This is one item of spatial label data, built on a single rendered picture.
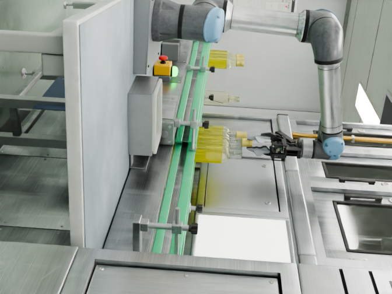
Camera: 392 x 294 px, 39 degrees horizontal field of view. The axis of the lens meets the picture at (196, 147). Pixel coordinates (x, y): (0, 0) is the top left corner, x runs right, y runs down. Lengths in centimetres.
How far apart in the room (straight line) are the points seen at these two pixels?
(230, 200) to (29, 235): 73
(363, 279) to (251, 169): 113
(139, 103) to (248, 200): 60
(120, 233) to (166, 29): 70
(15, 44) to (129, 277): 55
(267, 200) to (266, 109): 645
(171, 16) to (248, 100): 662
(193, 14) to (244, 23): 23
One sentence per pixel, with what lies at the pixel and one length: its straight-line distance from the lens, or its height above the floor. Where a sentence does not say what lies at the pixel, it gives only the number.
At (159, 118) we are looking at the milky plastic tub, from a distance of 198.
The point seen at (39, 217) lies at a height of 43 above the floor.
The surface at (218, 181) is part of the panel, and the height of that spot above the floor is 106.
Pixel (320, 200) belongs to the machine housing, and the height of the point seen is 146.
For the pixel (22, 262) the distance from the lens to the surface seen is 127.
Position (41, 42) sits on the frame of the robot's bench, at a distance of 125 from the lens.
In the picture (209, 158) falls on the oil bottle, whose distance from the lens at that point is 212.
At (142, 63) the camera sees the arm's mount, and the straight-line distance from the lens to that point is 187.
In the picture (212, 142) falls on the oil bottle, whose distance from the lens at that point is 217.
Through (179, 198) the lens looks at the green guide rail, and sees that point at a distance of 178.
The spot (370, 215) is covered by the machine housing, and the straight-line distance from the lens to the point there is 223.
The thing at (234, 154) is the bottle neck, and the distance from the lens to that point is 213.
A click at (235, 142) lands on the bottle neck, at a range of 223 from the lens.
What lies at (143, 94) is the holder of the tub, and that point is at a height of 80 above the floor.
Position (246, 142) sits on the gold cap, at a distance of 223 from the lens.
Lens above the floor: 105
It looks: 2 degrees down
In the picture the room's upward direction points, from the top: 94 degrees clockwise
